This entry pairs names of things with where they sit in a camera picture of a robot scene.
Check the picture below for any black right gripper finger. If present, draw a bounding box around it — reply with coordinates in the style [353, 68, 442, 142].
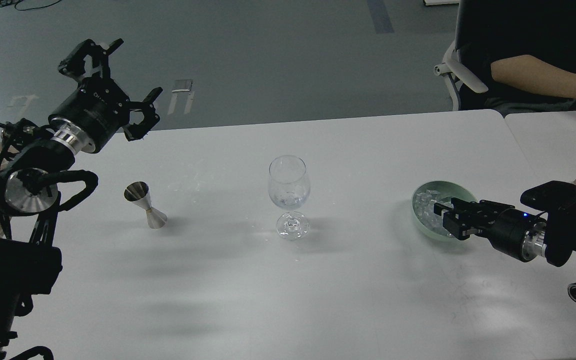
[450, 197, 509, 214]
[432, 202, 459, 236]

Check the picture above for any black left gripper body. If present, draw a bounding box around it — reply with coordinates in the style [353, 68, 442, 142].
[48, 80, 130, 154]

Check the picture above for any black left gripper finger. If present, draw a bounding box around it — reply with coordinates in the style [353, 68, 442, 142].
[58, 38, 124, 84]
[122, 87, 163, 141]

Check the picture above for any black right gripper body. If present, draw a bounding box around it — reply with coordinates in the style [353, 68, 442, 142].
[454, 204, 547, 263]

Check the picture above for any steel cocktail jigger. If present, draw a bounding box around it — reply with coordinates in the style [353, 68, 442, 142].
[123, 181, 168, 230]

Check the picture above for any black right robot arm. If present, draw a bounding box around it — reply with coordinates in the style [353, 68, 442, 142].
[433, 180, 576, 303]

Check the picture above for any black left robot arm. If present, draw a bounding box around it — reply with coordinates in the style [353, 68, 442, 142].
[0, 39, 163, 360]

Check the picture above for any pile of ice cubes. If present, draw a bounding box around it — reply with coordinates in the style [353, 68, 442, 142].
[413, 189, 454, 239]

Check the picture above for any clear wine glass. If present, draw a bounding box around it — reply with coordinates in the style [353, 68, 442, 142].
[267, 154, 311, 240]

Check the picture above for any green bowl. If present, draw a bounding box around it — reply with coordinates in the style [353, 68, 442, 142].
[411, 180, 477, 242]

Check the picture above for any white office chair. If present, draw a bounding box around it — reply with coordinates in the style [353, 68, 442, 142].
[433, 40, 489, 111]

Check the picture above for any seated person in black shirt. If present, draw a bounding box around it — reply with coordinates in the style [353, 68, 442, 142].
[455, 0, 576, 116]

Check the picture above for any black cable on floor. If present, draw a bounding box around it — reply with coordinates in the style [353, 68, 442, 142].
[0, 0, 62, 21]

